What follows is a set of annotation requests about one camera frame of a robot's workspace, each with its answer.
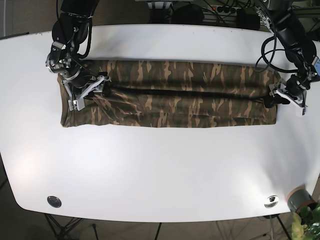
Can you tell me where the metal table grommet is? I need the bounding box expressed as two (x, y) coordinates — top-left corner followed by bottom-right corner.
(264, 195), (279, 209)
(47, 195), (62, 208)

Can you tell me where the green plant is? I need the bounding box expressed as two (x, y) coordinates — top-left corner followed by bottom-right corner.
(291, 202), (320, 240)

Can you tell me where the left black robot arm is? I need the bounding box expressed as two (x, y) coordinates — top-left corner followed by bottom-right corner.
(255, 0), (320, 116)

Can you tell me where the camouflage T-shirt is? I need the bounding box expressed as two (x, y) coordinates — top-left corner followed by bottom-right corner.
(60, 60), (281, 128)

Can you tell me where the grey plant pot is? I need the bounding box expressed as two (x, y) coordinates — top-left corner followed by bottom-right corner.
(286, 185), (317, 213)

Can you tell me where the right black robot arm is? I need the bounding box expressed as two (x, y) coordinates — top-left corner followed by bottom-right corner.
(45, 0), (111, 111)

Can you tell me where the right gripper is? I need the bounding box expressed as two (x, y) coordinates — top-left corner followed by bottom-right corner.
(47, 58), (111, 111)

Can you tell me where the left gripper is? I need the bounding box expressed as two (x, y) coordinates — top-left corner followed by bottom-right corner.
(267, 71), (319, 117)

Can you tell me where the left metal table grommet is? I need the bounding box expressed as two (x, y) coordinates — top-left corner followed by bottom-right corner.
(47, 195), (62, 208)

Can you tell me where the right metal table grommet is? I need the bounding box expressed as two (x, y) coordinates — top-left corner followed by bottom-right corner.
(264, 195), (279, 209)

